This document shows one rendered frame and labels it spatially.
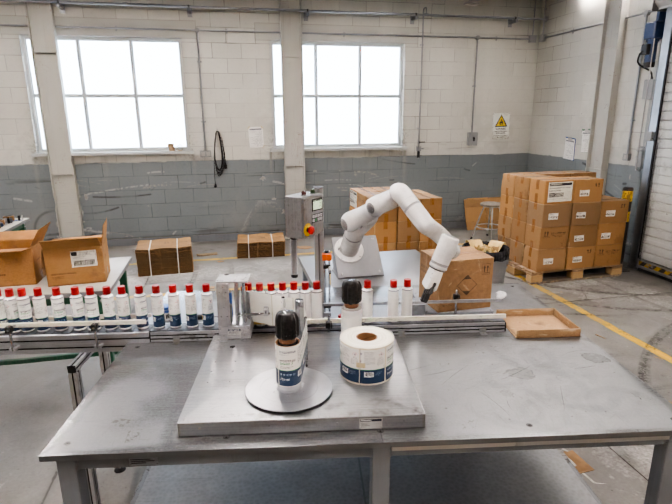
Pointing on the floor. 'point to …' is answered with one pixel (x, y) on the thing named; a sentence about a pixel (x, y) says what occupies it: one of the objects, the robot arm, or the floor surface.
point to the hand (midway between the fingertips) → (424, 298)
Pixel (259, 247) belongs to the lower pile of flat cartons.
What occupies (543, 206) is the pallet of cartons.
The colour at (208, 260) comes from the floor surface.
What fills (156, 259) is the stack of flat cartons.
